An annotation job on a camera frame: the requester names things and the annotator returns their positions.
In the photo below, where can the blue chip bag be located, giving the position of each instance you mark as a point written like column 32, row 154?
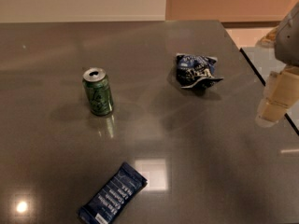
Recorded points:
column 196, row 71

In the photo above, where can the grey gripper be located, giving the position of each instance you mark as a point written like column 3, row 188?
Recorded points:
column 288, row 41

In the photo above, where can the blue rxbar blueberry bar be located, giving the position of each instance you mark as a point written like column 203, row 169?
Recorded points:
column 110, row 200

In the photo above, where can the green soda can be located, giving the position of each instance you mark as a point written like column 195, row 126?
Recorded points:
column 97, row 89

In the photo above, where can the adjacent grey table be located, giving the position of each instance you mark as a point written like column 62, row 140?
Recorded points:
column 263, row 61

